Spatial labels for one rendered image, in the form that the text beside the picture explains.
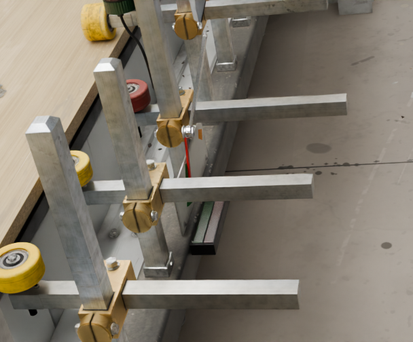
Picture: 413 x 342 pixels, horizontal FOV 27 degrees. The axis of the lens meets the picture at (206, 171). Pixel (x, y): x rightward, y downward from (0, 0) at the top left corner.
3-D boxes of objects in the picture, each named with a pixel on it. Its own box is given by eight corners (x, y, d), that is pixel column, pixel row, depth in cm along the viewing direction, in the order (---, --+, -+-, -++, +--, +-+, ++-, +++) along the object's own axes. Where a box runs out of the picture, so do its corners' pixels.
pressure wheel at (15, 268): (43, 288, 136) (23, 231, 129) (68, 311, 130) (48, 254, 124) (-1, 314, 132) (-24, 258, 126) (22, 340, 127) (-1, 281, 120)
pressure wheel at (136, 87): (162, 125, 172) (151, 74, 166) (153, 146, 166) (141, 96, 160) (125, 127, 174) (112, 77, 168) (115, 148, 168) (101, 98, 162)
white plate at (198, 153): (209, 157, 177) (201, 116, 172) (185, 236, 157) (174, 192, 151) (206, 157, 178) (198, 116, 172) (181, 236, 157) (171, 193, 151)
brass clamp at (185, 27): (214, 11, 184) (210, -11, 182) (202, 39, 174) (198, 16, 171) (186, 13, 186) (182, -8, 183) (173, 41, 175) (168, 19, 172)
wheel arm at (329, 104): (348, 110, 160) (346, 90, 158) (347, 119, 157) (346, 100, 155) (129, 121, 171) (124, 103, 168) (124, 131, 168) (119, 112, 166)
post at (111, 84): (178, 290, 155) (119, 54, 128) (174, 304, 152) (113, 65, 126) (159, 290, 156) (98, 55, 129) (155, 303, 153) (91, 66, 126)
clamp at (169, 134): (198, 110, 170) (193, 88, 167) (184, 147, 159) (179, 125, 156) (170, 112, 171) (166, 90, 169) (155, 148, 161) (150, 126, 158)
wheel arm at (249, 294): (302, 298, 122) (299, 275, 119) (299, 315, 119) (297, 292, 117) (22, 298, 132) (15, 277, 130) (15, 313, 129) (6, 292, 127)
